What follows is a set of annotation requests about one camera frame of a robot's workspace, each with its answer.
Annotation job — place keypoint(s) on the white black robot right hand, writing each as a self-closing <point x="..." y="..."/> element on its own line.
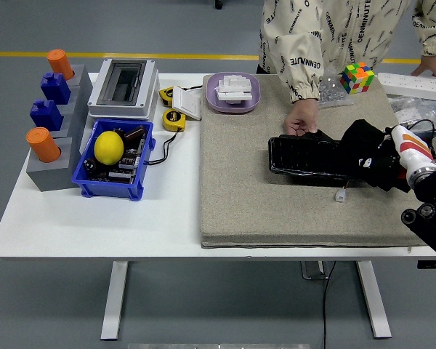
<point x="414" y="149"/>

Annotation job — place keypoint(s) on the person's right hand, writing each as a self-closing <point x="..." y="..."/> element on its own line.
<point x="302" y="115"/>

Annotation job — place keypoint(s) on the black panel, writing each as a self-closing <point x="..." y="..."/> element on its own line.
<point x="298" y="156"/>

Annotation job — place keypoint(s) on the white power strip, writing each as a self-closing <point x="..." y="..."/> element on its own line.
<point x="414" y="85"/>

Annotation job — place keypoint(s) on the clear bag of metal nuts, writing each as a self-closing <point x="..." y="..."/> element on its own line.
<point x="332" y="92"/>

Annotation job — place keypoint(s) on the clear plastic bags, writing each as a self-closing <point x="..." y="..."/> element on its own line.
<point x="407" y="109"/>

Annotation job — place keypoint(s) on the colourful puzzle cube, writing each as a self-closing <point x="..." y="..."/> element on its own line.
<point x="357" y="78"/>

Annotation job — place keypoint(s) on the stack of white switches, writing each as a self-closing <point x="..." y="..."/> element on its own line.
<point x="234" y="89"/>

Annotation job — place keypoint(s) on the small white connector plug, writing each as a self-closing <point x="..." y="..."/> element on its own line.
<point x="340" y="196"/>

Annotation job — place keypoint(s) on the person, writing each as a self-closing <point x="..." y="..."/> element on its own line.
<point x="334" y="32"/>

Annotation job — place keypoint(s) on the purple plate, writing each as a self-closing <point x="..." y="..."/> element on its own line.
<point x="212" y="102"/>

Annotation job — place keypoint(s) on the beige mat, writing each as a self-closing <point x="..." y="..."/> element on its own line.
<point x="261" y="214"/>

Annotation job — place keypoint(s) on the black table controller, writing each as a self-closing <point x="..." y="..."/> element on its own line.
<point x="434" y="265"/>

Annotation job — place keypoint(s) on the yellow tape measure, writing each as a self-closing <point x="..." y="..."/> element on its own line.
<point x="166" y="95"/>
<point x="172" y="118"/>

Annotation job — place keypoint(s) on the black chair caster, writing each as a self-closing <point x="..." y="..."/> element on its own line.
<point x="219" y="4"/>

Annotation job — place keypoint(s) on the grey table control box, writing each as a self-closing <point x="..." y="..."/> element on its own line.
<point x="310" y="270"/>

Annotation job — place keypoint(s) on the white table leg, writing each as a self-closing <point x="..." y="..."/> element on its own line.
<point x="374" y="301"/>
<point x="114" y="301"/>

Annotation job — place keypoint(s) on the dark circuit board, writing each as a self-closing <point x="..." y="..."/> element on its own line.
<point x="127" y="160"/>

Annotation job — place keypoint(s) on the yellow lemon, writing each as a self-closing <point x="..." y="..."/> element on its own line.
<point x="109" y="148"/>

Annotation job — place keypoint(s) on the blue plastic bin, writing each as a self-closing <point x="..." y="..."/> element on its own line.
<point x="109" y="187"/>

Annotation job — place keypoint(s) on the orange cylinder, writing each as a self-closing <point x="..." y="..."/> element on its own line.
<point x="60" y="63"/>
<point x="43" y="145"/>

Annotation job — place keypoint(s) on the blue block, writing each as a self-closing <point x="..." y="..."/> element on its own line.
<point x="55" y="89"/>
<point x="46" y="115"/>

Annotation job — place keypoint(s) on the grey stepped block holder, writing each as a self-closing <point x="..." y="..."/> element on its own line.
<point x="51" y="176"/>

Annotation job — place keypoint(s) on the white wall switch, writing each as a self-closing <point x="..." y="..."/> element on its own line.
<point x="187" y="103"/>

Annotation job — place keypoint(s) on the grey white electrical enclosure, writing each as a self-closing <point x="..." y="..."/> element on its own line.
<point x="149" y="87"/>

